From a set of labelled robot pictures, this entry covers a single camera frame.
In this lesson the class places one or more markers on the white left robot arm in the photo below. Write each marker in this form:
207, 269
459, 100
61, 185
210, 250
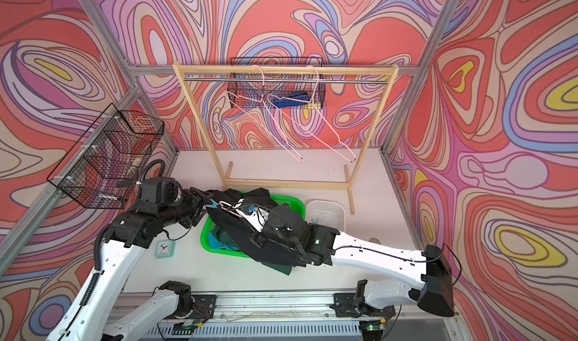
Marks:
161, 201

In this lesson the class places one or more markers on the blue stapler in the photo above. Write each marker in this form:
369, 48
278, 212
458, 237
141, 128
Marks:
296, 99

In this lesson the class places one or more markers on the black t-shirt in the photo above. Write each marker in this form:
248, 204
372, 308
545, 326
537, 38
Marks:
251, 242

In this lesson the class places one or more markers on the metal rail base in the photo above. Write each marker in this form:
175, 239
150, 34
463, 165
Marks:
329, 314

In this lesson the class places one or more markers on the white plastic tray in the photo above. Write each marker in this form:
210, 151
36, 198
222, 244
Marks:
330, 214

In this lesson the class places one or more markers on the green perforated plastic basket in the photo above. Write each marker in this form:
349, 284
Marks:
294, 203

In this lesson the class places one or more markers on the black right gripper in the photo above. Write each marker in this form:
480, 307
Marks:
271, 209

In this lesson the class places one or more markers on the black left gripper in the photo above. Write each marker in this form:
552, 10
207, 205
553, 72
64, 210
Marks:
196, 199

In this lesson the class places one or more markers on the small green clock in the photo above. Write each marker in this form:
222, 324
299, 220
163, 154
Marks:
164, 249

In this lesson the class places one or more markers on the black wire basket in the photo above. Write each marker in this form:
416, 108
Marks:
103, 166
254, 84

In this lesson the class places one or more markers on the black wire basket left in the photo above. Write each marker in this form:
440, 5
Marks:
103, 166

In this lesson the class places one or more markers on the pink hanger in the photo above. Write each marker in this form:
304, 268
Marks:
234, 211
319, 113
245, 104

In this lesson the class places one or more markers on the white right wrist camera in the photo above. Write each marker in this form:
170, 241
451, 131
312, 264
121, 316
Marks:
256, 217

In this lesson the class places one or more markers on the black wire basket back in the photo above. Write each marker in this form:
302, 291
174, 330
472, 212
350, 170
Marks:
254, 84

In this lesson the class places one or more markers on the dark green t-shirt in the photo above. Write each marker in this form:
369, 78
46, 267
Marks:
222, 235

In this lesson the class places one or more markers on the wooden clothes rack frame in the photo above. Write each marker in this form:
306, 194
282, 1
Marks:
390, 72

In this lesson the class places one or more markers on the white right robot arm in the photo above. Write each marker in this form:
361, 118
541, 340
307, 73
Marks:
423, 277

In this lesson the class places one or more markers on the teal t-shirt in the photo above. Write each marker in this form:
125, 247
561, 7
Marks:
220, 246

